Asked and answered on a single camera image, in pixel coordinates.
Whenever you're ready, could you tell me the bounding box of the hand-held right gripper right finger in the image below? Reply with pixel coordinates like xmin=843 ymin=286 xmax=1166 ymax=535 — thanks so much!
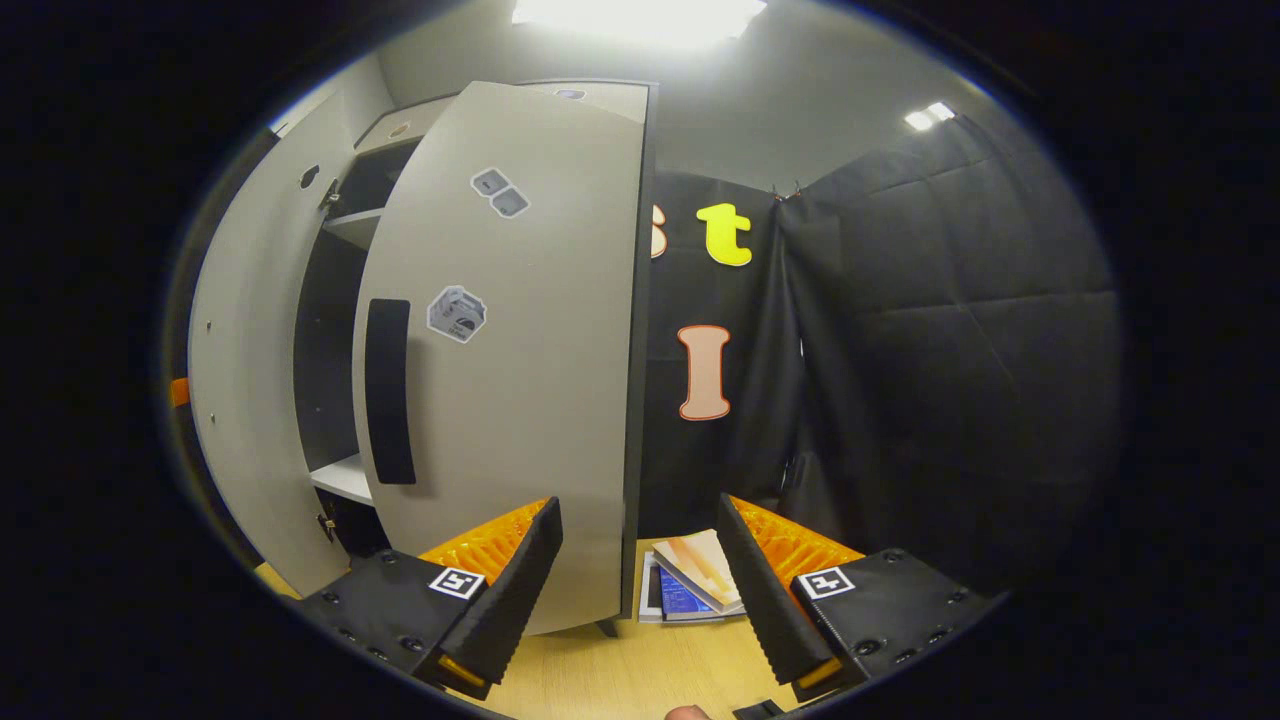
xmin=718 ymin=493 xmax=1006 ymax=703

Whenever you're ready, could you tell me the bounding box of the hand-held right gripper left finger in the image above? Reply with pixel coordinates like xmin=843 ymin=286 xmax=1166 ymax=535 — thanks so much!
xmin=298 ymin=497 xmax=564 ymax=701

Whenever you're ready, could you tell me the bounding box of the grey shoe cabinet door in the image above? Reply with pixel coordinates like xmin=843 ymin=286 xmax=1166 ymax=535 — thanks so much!
xmin=352 ymin=80 xmax=657 ymax=638
xmin=188 ymin=85 xmax=403 ymax=599

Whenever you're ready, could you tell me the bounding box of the grey shoe cabinet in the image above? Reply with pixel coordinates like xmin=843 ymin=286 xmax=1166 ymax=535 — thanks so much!
xmin=290 ymin=78 xmax=656 ymax=641

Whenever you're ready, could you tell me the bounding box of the cream orange booklet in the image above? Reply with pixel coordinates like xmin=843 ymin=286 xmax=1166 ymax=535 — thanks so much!
xmin=652 ymin=529 xmax=747 ymax=614

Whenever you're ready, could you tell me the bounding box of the blue cover book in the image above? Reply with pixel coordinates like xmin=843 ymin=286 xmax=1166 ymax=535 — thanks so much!
xmin=655 ymin=565 xmax=728 ymax=622

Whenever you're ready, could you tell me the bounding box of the black backdrop cloth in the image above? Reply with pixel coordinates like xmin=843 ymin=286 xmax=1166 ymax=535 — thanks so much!
xmin=775 ymin=115 xmax=1119 ymax=593
xmin=638 ymin=170 xmax=803 ymax=543

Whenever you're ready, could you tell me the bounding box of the large ceiling light panel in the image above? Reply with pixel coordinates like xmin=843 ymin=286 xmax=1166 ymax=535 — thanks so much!
xmin=512 ymin=0 xmax=769 ymax=51

